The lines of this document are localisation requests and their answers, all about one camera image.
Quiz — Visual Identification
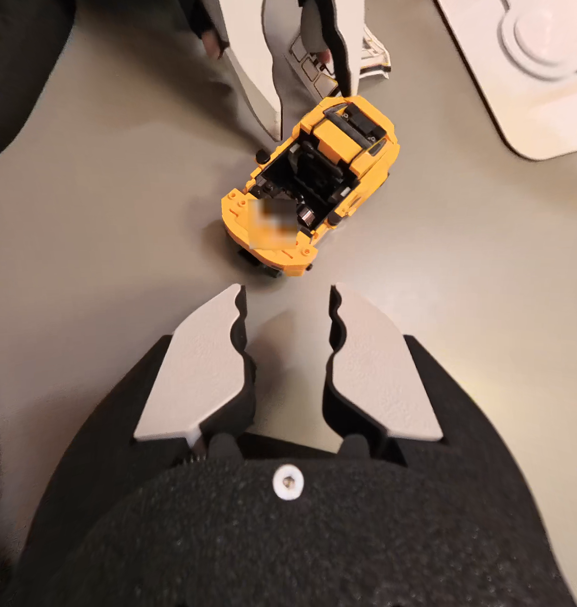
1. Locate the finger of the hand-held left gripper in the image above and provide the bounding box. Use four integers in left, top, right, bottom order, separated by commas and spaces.
316, 0, 368, 99
216, 0, 284, 142

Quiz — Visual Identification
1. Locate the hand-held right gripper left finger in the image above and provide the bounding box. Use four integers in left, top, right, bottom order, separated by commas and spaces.
133, 284, 257, 450

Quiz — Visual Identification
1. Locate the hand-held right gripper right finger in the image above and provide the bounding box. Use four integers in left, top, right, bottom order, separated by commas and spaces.
323, 283, 444, 442

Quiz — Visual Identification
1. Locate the yellow lego car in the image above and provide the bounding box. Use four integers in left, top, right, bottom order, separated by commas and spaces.
243, 95, 400, 238

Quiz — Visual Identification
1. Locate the lego sticker sheet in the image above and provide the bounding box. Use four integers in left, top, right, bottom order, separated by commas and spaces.
284, 26, 391, 102

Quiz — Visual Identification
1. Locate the person's left hand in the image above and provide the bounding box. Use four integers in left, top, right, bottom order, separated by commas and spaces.
185, 0, 231, 61

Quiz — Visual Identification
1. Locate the white booklet stand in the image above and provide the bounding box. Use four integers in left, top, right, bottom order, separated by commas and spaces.
433, 0, 577, 162

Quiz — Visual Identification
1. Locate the black round cushion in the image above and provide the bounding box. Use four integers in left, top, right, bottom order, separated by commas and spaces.
0, 0, 78, 164

